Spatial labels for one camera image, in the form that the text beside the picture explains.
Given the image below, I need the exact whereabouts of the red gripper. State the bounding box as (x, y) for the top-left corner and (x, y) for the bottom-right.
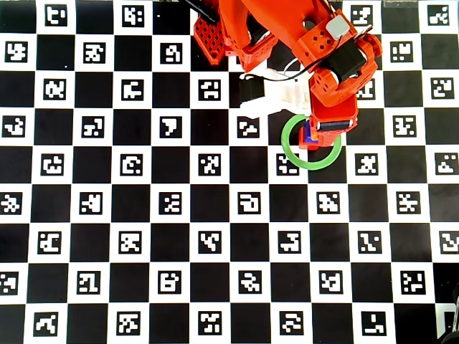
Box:
(308, 34), (383, 148)

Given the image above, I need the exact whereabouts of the blue cube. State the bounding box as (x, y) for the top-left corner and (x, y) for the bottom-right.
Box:
(303, 120), (318, 143)

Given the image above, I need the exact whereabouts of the grey square pad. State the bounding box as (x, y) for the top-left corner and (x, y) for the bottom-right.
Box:
(326, 16), (349, 40)

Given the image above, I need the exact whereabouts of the black white checkerboard marker mat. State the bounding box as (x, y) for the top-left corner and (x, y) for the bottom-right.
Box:
(0, 0), (459, 344)

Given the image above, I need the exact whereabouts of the green ring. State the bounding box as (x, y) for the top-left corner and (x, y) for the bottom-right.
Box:
(280, 113), (344, 171)

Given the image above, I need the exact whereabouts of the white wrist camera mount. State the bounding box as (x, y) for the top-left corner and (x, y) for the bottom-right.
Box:
(238, 67), (313, 119)

